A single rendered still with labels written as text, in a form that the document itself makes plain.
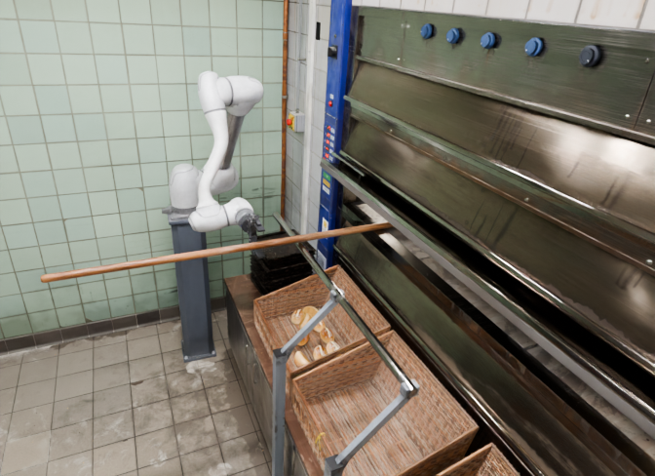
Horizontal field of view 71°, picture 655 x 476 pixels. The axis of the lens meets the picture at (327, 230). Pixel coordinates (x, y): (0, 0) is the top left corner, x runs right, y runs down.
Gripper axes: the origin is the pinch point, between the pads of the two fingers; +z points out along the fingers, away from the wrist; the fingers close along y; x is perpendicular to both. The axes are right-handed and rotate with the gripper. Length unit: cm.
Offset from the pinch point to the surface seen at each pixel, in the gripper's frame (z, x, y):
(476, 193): 57, -56, -39
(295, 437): 48, 0, 62
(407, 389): 88, -16, 3
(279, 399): 41, 5, 47
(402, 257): 25, -54, 2
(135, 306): -121, 54, 104
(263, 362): 4, 0, 62
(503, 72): 57, -55, -76
